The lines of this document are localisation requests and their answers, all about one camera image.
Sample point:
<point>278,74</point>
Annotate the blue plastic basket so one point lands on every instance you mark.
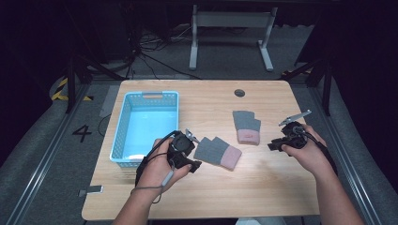
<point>150,125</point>

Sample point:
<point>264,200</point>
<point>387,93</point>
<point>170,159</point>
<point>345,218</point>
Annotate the white metal stand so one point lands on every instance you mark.
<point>231,19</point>

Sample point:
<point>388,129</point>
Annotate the person's left hand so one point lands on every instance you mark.
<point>156,172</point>

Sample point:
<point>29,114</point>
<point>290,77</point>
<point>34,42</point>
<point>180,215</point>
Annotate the black metal stand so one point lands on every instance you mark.
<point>71,84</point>
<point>327,90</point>

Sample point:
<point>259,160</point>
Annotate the person's right hand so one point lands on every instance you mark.
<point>313,156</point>

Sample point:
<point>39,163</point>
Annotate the person's white clothing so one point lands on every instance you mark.
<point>259,222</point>

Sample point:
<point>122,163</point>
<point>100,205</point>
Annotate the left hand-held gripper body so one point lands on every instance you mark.
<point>181,145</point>

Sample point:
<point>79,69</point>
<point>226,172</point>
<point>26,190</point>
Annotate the grey floor tape patch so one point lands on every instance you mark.
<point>109,101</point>

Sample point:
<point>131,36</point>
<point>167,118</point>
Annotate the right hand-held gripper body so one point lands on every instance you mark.
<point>294,136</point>

